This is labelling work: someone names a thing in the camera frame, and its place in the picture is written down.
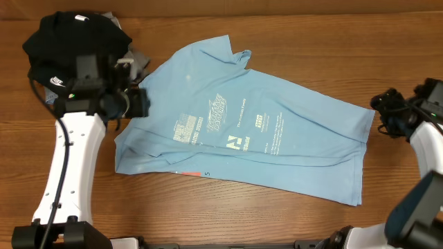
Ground light blue t-shirt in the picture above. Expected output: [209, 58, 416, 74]
[116, 36, 374, 206]

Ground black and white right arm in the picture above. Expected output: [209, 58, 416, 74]
[294, 78, 442, 249]

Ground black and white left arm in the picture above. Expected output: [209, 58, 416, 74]
[11, 79, 149, 249]

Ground grey folded garment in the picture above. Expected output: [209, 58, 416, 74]
[95, 12, 150, 84]

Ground blue denim folded garment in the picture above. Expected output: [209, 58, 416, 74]
[44, 87, 58, 104]

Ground black folded nike garment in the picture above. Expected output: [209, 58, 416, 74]
[22, 12, 132, 96]

